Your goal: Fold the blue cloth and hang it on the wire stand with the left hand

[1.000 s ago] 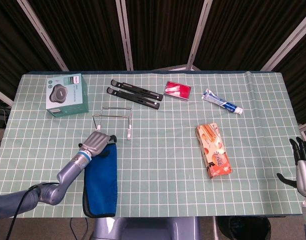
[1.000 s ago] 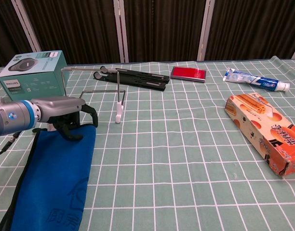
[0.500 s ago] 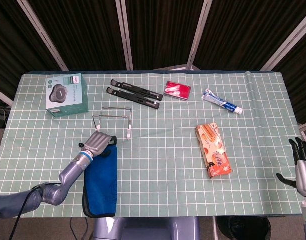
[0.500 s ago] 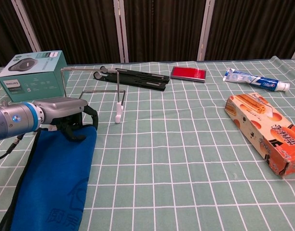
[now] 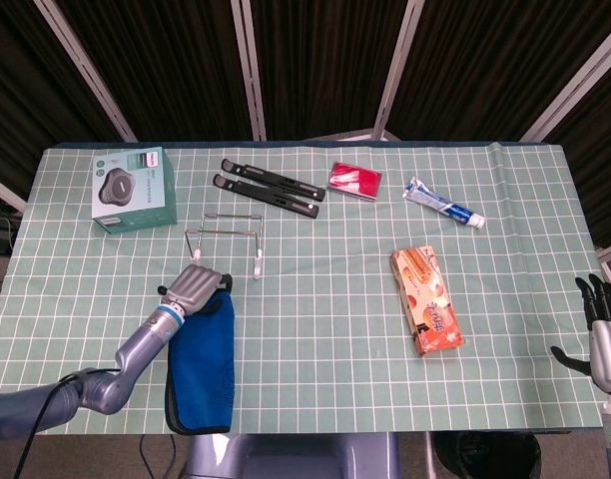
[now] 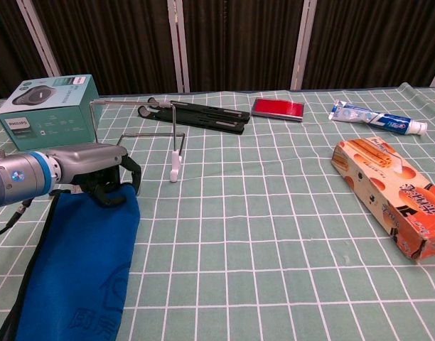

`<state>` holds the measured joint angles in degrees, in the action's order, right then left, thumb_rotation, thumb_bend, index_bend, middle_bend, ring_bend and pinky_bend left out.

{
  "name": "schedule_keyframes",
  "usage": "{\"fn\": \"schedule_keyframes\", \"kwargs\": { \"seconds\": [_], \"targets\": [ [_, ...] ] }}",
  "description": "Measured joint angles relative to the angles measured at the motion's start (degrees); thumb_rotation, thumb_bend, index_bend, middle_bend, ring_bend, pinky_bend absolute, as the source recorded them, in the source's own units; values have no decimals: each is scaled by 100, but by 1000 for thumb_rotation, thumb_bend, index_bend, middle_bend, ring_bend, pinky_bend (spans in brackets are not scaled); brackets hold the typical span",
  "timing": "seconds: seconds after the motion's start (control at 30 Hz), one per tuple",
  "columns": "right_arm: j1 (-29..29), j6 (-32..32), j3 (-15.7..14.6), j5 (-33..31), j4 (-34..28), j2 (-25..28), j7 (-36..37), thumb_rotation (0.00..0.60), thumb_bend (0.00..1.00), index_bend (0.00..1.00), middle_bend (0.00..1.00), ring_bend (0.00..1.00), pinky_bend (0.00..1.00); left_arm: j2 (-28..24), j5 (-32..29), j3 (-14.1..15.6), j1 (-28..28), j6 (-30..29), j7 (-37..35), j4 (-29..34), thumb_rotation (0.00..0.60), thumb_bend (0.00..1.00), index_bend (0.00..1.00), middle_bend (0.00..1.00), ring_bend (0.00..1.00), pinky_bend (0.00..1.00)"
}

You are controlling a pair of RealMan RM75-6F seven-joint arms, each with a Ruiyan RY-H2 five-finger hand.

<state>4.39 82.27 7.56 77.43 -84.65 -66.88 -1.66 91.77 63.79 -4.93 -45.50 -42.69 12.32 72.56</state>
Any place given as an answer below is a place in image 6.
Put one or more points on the teal Philips speaker box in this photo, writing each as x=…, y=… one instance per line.
x=47, y=110

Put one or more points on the red flat case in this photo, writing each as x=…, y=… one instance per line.
x=278, y=107

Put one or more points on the blue white toothpaste tube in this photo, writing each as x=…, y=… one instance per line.
x=377, y=119

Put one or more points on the dark folding screen partition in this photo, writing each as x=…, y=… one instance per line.
x=239, y=42

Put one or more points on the green checked tablecloth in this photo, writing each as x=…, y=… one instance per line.
x=256, y=248

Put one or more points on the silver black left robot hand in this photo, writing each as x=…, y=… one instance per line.
x=86, y=161

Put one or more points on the blue and grey towel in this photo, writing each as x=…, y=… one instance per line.
x=82, y=255

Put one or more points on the orange snack box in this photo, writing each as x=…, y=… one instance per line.
x=391, y=199

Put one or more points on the black folding laptop stand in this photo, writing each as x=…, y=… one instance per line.
x=210, y=119

